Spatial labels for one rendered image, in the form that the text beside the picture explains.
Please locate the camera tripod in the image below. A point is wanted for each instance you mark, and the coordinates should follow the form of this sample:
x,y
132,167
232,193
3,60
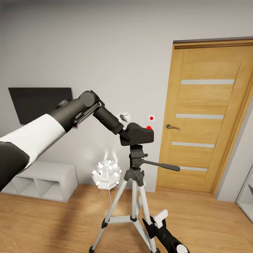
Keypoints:
x,y
136,160

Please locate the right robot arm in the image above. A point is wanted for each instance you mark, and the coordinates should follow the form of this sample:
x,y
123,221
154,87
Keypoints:
x,y
158,228

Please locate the door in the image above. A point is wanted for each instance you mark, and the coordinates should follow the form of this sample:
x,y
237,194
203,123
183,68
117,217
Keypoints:
x,y
210,88

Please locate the wall mounted tv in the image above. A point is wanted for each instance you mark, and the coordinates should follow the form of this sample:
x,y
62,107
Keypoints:
x,y
32,102

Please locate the digital camera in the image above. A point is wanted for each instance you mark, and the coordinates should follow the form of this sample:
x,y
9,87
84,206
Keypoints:
x,y
138,135

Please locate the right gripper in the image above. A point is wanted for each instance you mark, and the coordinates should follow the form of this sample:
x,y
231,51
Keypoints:
x,y
155,231

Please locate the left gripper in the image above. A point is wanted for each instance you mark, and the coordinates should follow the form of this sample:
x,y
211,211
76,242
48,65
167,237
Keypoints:
x,y
114,125

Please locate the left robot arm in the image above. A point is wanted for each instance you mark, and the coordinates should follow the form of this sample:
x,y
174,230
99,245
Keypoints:
x,y
21,148

